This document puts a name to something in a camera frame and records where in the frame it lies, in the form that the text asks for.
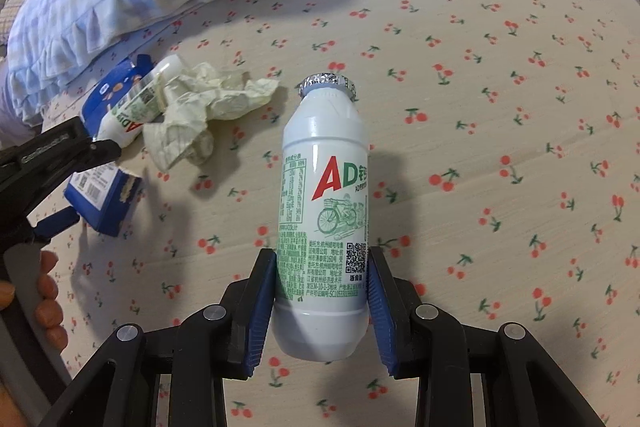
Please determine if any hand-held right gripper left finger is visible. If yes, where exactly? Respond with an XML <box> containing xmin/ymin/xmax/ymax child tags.
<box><xmin>35</xmin><ymin>248</ymin><xmax>278</xmax><ymax>427</ymax></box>

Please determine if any crumpled paper wrapper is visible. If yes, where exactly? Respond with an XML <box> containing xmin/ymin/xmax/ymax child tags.
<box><xmin>142</xmin><ymin>62</ymin><xmax>279</xmax><ymax>172</ymax></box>

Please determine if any person's left hand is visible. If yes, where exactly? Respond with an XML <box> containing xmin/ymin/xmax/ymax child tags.
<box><xmin>0</xmin><ymin>251</ymin><xmax>68</xmax><ymax>350</ymax></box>

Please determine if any cherry print tablecloth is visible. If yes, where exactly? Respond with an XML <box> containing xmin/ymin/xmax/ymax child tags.
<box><xmin>30</xmin><ymin>0</ymin><xmax>640</xmax><ymax>427</ymax></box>

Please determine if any blue milk carton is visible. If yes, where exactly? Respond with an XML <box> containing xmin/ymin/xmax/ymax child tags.
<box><xmin>64</xmin><ymin>166</ymin><xmax>146</xmax><ymax>238</ymax></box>
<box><xmin>81</xmin><ymin>54</ymin><xmax>153</xmax><ymax>140</ymax></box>

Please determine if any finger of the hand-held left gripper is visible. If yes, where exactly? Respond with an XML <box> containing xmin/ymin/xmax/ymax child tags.
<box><xmin>0</xmin><ymin>206</ymin><xmax>79</xmax><ymax>253</ymax></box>
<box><xmin>0</xmin><ymin>117</ymin><xmax>122</xmax><ymax>218</ymax></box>

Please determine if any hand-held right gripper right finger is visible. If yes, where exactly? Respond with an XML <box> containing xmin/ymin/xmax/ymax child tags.
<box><xmin>366</xmin><ymin>247</ymin><xmax>606</xmax><ymax>427</ymax></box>

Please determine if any white green-label drink bottle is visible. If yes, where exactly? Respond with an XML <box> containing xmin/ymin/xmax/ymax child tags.
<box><xmin>94</xmin><ymin>54</ymin><xmax>182</xmax><ymax>144</ymax></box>
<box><xmin>270</xmin><ymin>72</ymin><xmax>371</xmax><ymax>362</ymax></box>

